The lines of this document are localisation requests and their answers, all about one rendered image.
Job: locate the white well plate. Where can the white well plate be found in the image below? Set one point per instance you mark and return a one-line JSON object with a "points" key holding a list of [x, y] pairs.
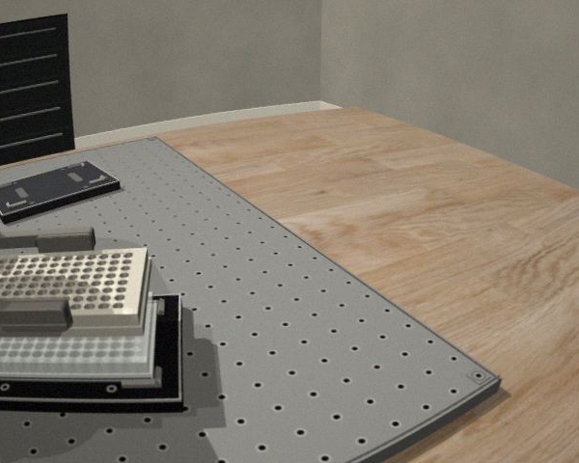
{"points": [[97, 359], [107, 289]]}

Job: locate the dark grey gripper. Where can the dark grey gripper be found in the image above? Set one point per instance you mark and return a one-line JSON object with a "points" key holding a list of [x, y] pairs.
{"points": [[42, 314]]}

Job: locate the grey perforated breadboard plate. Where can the grey perforated breadboard plate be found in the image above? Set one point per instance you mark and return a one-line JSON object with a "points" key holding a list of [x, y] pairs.
{"points": [[287, 356]]}

